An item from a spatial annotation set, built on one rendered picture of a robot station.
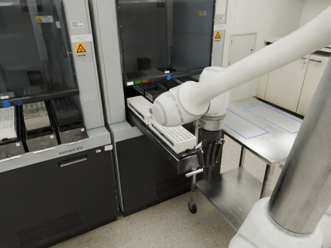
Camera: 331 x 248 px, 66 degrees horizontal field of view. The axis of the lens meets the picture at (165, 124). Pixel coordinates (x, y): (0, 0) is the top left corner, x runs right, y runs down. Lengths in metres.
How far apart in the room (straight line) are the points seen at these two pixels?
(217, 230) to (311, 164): 1.44
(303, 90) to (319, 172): 2.99
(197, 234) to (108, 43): 1.32
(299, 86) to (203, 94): 2.88
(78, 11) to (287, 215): 1.19
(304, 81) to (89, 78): 2.64
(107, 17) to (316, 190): 1.18
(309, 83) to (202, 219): 2.15
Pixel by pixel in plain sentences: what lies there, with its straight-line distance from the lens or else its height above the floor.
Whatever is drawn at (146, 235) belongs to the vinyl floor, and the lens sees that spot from 1.84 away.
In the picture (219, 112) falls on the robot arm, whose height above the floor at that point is 1.08.
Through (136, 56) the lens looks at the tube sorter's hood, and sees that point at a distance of 1.46.
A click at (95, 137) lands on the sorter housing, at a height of 0.73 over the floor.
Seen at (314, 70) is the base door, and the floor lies 0.65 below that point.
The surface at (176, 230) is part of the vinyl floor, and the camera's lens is 1.86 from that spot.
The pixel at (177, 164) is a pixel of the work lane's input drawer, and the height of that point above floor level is 0.79.
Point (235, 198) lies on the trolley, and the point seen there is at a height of 0.28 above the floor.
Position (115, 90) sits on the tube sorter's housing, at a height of 0.94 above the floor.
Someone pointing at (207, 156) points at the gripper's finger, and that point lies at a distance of 0.96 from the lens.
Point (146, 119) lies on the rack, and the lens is 1.33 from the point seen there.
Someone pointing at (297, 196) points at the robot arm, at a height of 1.08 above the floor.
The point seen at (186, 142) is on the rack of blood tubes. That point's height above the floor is 0.86.
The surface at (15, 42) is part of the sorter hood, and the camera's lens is 1.34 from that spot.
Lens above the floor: 1.42
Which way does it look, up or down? 27 degrees down
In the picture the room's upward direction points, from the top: 1 degrees counter-clockwise
